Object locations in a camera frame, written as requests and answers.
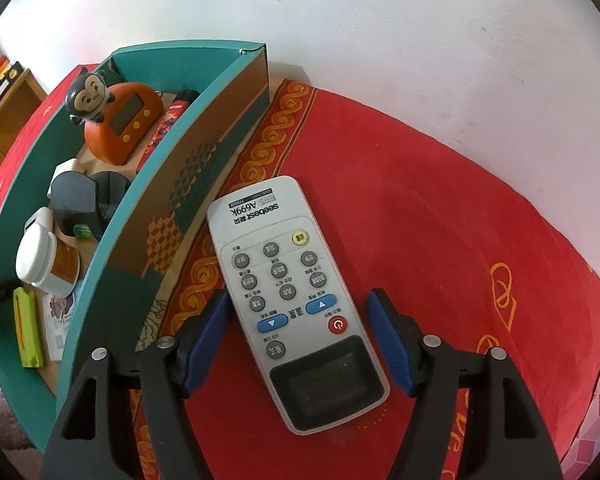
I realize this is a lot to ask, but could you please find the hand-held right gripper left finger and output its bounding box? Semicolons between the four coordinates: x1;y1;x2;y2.
40;289;231;480

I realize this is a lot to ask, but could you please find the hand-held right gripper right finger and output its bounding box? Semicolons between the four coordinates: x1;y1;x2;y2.
366;287;563;480

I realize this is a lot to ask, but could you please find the green case orange insert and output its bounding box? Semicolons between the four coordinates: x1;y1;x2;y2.
12;286;47;369

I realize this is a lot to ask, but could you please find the card with cartoon stickers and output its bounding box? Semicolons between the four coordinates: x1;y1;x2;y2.
42;287;86;363

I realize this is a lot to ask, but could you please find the white bottle orange label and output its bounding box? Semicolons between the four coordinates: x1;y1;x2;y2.
15;206;82;298

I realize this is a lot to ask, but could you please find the white remote control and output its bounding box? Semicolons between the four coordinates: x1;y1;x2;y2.
206;175;391;436

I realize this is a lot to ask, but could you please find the black plastic device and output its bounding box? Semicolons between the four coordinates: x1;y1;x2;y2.
50;170;132;241

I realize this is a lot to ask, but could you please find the white charger plug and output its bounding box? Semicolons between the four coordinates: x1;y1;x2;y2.
47;157;95;196

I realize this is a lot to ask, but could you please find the orange timer with monkey figure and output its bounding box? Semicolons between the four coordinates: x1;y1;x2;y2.
66;66;165;166

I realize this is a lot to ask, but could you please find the red lighter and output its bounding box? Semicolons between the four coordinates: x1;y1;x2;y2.
135;90;199;175

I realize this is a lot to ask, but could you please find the teal cardboard box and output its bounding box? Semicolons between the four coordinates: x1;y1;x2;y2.
0;40;271;453

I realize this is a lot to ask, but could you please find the red printed blanket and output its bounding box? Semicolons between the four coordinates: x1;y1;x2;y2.
0;67;600;480

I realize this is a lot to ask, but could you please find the black yellow flat package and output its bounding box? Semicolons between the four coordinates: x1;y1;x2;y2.
0;61;25;112

